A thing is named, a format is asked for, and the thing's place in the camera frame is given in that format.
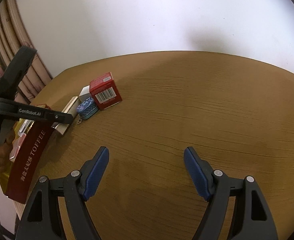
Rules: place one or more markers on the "blue patterned tin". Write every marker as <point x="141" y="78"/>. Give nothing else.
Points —
<point x="87" y="107"/>

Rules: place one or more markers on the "beige patterned curtain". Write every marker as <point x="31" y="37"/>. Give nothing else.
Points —
<point x="9" y="30"/>

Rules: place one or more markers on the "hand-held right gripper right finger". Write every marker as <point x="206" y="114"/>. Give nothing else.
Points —
<point x="197" y="175"/>

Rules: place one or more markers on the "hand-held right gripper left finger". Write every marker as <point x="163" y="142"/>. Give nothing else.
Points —
<point x="97" y="172"/>

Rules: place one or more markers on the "small white box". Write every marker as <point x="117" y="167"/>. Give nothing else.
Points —
<point x="85" y="92"/>

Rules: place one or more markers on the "red carton with barcode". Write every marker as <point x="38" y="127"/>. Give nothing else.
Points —
<point x="104" y="92"/>

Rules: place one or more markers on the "dark red candy box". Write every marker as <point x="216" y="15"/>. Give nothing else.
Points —
<point x="29" y="160"/>

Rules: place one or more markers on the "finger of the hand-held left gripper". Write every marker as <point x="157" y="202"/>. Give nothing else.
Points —
<point x="60" y="118"/>

